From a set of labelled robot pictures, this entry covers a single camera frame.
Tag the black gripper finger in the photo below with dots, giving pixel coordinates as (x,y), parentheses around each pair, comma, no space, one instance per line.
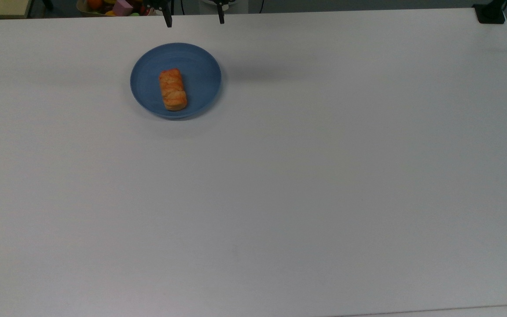
(167,18)
(221,15)

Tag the orange toy bread loaf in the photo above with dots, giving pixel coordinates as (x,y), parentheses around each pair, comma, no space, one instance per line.
(173,89)

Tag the pink toy block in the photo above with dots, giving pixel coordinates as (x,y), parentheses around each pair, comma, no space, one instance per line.
(123,7)

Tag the blue round plate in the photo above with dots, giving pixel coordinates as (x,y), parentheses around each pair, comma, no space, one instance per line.
(200,75)

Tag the basket of toy fruit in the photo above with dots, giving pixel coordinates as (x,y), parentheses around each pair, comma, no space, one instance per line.
(104,11)

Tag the orange toy fruit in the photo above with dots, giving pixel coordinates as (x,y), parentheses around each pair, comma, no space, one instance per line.
(94,4)

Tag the black camera stand with clamp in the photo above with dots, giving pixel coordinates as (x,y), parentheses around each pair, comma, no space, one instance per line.
(489,13)

